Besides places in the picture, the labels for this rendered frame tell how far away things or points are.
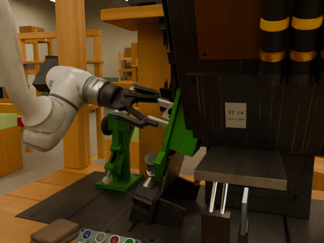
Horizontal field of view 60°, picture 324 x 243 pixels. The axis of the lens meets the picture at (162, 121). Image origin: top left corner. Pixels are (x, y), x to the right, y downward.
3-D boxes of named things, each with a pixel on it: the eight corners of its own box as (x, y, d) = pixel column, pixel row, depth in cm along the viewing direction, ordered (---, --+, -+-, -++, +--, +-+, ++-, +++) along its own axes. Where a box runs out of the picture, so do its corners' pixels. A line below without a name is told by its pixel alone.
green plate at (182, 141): (186, 176, 72) (209, 97, 67) (157, 165, 74) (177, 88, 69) (195, 163, 83) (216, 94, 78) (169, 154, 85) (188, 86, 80)
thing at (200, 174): (285, 197, 48) (287, 180, 47) (193, 185, 53) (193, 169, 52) (275, 144, 84) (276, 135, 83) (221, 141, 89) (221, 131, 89)
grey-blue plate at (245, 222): (246, 264, 61) (249, 203, 59) (236, 262, 62) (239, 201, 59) (248, 240, 70) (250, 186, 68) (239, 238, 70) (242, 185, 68)
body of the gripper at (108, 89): (96, 97, 83) (123, 106, 81) (110, 76, 87) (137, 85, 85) (102, 111, 89) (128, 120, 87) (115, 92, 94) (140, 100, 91)
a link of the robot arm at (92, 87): (95, 69, 88) (111, 74, 87) (101, 88, 96) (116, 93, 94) (79, 90, 84) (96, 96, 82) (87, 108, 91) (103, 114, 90)
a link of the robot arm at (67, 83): (103, 85, 97) (85, 117, 92) (66, 73, 101) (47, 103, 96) (93, 66, 87) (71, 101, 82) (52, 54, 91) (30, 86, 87)
